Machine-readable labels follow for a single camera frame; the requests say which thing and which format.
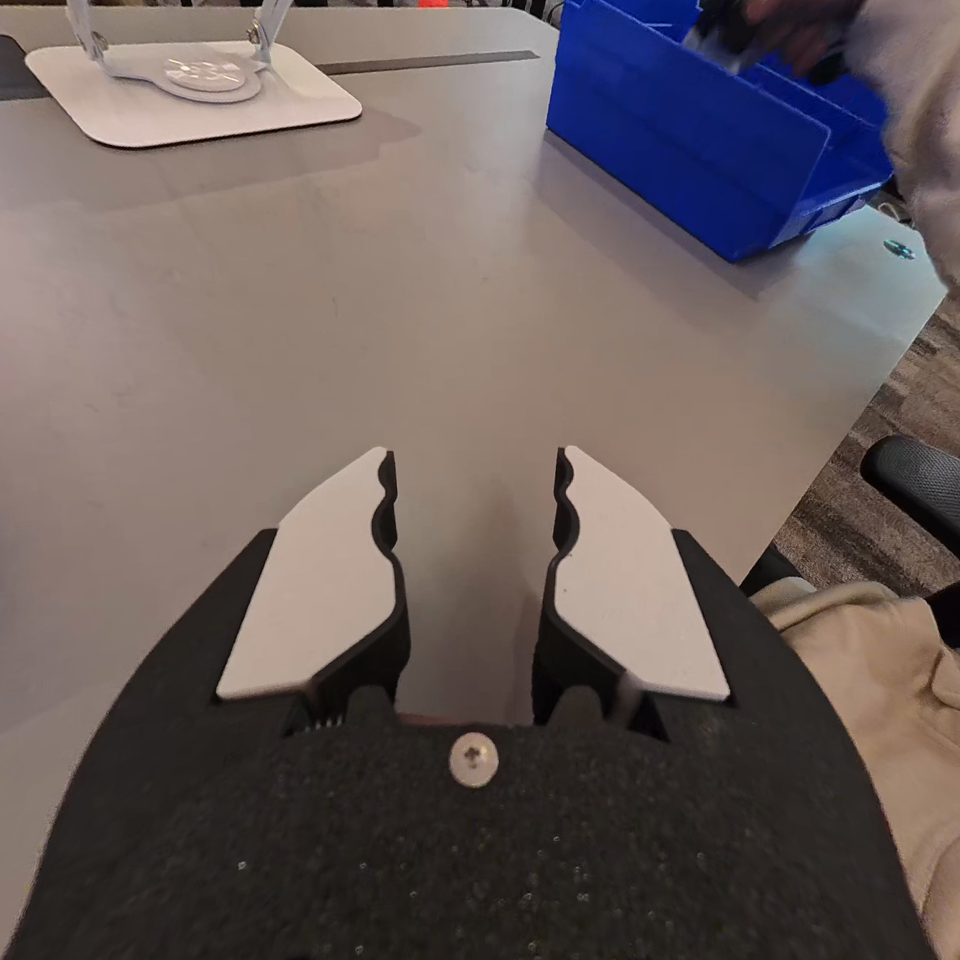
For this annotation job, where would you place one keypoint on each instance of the metal table grommet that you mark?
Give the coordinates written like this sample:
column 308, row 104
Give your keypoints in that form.
column 900, row 249

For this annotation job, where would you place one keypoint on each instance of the person's black pants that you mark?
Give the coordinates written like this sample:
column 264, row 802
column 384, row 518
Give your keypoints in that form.
column 769, row 570

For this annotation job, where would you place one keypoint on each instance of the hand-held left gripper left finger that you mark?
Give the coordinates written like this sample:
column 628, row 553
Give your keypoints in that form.
column 315, row 592

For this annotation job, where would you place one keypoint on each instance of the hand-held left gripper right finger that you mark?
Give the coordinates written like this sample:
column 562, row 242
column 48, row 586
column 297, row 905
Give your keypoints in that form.
column 637, row 600

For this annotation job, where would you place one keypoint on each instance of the person's right forearm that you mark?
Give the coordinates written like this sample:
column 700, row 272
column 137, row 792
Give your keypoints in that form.
column 922, row 112

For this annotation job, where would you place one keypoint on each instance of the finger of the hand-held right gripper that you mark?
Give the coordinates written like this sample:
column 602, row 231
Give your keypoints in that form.
column 724, row 54

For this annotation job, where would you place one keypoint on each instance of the black office chair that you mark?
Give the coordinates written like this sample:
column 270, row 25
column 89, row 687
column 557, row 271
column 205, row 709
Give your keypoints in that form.
column 919, row 480

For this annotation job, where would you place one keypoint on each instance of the blue plastic bin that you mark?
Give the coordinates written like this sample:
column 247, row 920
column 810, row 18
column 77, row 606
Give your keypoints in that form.
column 675, row 135

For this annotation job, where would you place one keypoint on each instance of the instruction sheet on stand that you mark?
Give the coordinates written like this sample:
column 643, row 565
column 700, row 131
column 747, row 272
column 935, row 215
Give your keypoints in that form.
column 187, row 105

